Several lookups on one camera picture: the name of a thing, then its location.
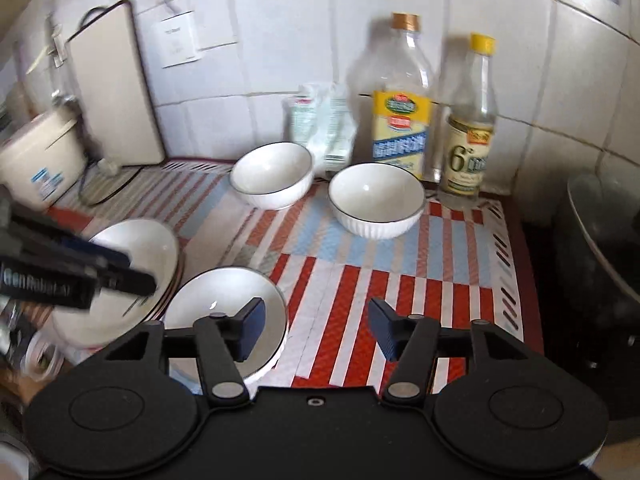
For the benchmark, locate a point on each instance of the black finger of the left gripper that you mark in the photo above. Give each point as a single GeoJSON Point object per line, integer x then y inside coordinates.
{"type": "Point", "coordinates": [41, 258]}

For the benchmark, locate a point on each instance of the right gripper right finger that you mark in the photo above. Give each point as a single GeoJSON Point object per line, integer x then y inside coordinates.
{"type": "Point", "coordinates": [410, 343]}

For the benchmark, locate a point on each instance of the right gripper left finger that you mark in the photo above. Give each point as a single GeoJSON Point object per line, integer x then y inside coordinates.
{"type": "Point", "coordinates": [221, 341]}

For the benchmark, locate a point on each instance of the white oval plate black rim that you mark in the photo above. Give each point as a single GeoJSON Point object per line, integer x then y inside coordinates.
{"type": "Point", "coordinates": [153, 252]}

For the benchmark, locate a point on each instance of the white ribbed bowl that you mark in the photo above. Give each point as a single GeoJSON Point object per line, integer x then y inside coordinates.
{"type": "Point", "coordinates": [274, 176]}
{"type": "Point", "coordinates": [225, 291]}
{"type": "Point", "coordinates": [376, 201]}

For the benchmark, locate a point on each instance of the small white cup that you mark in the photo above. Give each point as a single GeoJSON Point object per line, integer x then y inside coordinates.
{"type": "Point", "coordinates": [42, 359]}

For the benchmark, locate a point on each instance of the striped red blue table mat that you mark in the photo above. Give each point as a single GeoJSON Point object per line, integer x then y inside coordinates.
{"type": "Point", "coordinates": [453, 265]}

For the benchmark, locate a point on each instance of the white rice cooker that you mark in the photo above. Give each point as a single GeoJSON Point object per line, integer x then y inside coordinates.
{"type": "Point", "coordinates": [42, 160]}

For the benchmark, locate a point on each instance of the beige cutting board dark rim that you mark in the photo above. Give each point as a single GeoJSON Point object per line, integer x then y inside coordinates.
{"type": "Point", "coordinates": [113, 92]}

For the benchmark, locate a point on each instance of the black wok with lid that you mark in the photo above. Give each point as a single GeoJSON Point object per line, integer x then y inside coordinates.
{"type": "Point", "coordinates": [585, 261]}

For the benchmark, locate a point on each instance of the clear vinegar bottle yellow cap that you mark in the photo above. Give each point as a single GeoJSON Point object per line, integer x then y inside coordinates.
{"type": "Point", "coordinates": [470, 128]}

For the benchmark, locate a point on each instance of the yellow label oil bottle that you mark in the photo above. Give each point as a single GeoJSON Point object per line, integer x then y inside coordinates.
{"type": "Point", "coordinates": [392, 84]}

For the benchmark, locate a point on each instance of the white green plastic bag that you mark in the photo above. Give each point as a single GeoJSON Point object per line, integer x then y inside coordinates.
{"type": "Point", "coordinates": [318, 117]}

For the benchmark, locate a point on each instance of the white wall power socket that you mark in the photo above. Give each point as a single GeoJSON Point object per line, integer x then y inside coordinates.
{"type": "Point", "coordinates": [177, 40]}

